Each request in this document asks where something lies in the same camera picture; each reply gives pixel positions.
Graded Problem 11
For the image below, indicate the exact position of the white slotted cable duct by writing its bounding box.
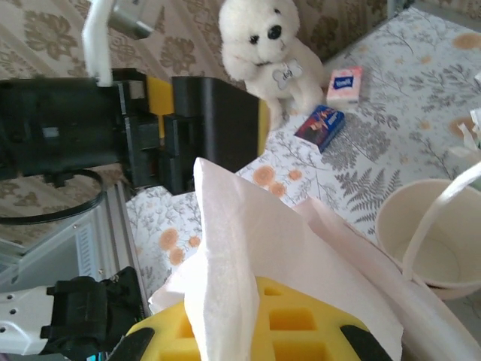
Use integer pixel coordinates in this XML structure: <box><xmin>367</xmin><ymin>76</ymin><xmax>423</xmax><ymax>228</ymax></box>
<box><xmin>73</xmin><ymin>220</ymin><xmax>101</xmax><ymax>281</ymax></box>

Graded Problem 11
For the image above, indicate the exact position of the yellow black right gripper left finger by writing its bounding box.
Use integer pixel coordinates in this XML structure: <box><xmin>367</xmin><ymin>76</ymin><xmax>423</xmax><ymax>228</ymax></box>
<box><xmin>126</xmin><ymin>300</ymin><xmax>201</xmax><ymax>361</ymax></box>

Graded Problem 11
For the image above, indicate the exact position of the aluminium front rail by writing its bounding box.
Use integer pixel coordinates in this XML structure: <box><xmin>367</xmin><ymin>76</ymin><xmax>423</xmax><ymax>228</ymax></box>
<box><xmin>107</xmin><ymin>180</ymin><xmax>151</xmax><ymax>328</ymax></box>

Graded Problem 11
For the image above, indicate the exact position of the blue tissue packet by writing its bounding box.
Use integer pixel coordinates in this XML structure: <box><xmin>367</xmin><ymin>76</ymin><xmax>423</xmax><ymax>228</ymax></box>
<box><xmin>294</xmin><ymin>105</ymin><xmax>346</xmax><ymax>153</ymax></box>

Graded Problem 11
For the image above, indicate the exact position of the light green mug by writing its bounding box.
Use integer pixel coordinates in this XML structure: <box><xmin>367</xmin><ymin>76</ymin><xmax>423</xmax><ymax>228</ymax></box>
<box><xmin>449</xmin><ymin>141</ymin><xmax>481</xmax><ymax>168</ymax></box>

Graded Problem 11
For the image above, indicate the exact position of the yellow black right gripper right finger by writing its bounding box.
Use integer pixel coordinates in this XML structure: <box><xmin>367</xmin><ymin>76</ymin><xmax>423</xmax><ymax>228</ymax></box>
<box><xmin>254</xmin><ymin>276</ymin><xmax>394</xmax><ymax>361</ymax></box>

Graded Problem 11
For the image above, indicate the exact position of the white plush dog toy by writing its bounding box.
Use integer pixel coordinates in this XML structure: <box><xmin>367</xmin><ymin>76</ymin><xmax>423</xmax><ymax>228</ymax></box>
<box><xmin>218</xmin><ymin>0</ymin><xmax>326</xmax><ymax>129</ymax></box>

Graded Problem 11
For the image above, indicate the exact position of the stack of paper cups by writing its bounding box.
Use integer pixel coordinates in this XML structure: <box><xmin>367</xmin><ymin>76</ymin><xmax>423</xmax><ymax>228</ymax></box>
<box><xmin>375</xmin><ymin>179</ymin><xmax>481</xmax><ymax>301</ymax></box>

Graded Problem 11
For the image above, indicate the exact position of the pink tissue packet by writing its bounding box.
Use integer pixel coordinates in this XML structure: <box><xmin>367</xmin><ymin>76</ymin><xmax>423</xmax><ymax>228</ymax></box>
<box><xmin>325</xmin><ymin>65</ymin><xmax>364</xmax><ymax>110</ymax></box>

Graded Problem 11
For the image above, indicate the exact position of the white paper napkin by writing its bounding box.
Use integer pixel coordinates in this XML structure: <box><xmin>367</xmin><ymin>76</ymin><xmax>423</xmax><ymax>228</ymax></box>
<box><xmin>148</xmin><ymin>156</ymin><xmax>405</xmax><ymax>361</ymax></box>

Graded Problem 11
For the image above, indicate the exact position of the grey metal panel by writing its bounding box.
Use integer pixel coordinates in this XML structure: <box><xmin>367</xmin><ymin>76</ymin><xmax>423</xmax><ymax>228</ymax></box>
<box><xmin>0</xmin><ymin>195</ymin><xmax>113</xmax><ymax>290</ymax></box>

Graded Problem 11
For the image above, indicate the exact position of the thin black cable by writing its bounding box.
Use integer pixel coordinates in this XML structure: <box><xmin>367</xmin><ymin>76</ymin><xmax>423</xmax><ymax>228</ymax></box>
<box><xmin>0</xmin><ymin>168</ymin><xmax>105</xmax><ymax>226</ymax></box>

